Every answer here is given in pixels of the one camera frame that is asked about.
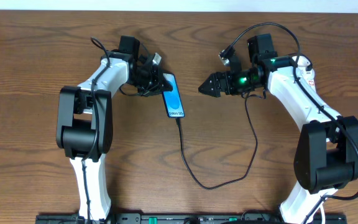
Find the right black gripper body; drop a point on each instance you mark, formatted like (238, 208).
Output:
(224, 84)

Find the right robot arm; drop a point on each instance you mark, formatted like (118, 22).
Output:
(326, 157)

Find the blue Samsung Galaxy smartphone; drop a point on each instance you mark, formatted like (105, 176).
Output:
(172, 100)

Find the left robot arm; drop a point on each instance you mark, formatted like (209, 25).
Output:
(85, 122)

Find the white USB charger plug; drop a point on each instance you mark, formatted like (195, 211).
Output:
(303, 63)

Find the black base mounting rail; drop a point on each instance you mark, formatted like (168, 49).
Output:
(136, 218)

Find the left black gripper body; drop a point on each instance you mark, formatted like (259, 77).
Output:
(153, 79)

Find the white power strip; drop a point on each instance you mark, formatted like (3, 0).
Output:
(309, 76)

